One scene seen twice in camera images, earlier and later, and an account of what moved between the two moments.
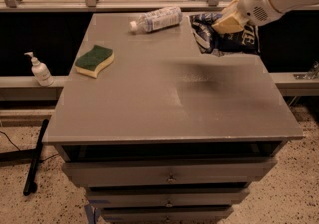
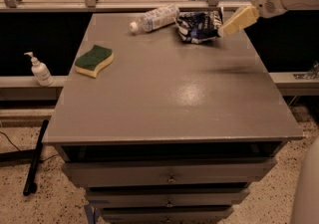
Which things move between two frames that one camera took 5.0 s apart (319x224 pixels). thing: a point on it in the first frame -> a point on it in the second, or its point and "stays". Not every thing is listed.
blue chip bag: [215, 41] -> [199, 26]
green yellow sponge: [91, 63] stays
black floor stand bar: [30, 185] stays
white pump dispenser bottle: [41, 72] stays
